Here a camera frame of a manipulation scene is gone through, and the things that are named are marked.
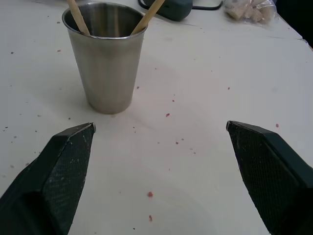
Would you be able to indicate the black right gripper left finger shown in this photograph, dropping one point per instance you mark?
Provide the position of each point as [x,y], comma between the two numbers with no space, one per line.
[56,176]

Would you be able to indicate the stainless steel cup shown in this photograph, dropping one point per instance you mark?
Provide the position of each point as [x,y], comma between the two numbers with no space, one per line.
[107,66]

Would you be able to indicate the clear plastic bag of pieces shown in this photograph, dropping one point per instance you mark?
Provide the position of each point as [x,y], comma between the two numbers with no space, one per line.
[249,11]

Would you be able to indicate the wooden stick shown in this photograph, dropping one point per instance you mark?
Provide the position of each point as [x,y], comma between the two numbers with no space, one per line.
[78,18]
[146,17]

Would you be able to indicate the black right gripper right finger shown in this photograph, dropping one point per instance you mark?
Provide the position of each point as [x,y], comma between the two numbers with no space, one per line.
[271,176]

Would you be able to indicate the dark green device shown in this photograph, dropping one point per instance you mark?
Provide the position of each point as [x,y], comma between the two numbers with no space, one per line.
[174,9]

